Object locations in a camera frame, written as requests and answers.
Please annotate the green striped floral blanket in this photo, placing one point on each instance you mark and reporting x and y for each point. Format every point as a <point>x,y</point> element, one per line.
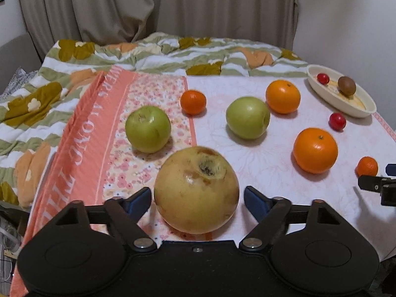
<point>92,58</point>

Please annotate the green apple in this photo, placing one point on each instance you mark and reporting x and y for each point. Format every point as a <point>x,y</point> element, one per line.
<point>247,117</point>
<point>148,128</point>

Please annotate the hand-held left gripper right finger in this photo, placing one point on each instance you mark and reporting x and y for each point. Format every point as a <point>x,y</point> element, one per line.
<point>255,202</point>

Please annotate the pink floral tablecloth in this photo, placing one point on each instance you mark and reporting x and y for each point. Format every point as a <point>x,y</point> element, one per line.
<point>263,161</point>

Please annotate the small mandarin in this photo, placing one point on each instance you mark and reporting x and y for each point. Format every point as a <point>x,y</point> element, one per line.
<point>193,102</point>
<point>366,166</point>

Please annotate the large orange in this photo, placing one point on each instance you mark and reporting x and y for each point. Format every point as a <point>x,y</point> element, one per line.
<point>315,150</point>
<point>283,96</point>

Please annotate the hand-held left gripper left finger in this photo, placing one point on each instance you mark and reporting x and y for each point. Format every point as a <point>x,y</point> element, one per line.
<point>139,202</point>

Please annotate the white ceramic bowl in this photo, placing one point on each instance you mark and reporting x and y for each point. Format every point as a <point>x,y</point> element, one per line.
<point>355,106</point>

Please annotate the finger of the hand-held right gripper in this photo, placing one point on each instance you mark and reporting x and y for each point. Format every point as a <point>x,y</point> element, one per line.
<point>371,183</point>
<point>391,170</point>

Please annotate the red cherry tomato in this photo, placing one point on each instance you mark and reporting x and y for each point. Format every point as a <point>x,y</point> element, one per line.
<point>323,78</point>
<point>337,121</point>

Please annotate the large yellow pear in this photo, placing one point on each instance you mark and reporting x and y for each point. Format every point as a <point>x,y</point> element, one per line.
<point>196,188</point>

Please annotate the brown kiwi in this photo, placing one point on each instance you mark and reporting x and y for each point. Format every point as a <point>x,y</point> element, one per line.
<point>346,85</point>

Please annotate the grey dotted cloth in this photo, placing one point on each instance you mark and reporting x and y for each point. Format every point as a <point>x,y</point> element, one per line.
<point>21,79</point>

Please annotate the beige curtain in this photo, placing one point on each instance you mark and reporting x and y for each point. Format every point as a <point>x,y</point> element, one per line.
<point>123,6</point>

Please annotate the grey upholstered headboard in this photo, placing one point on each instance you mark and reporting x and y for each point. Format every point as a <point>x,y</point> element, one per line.
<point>15,55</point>

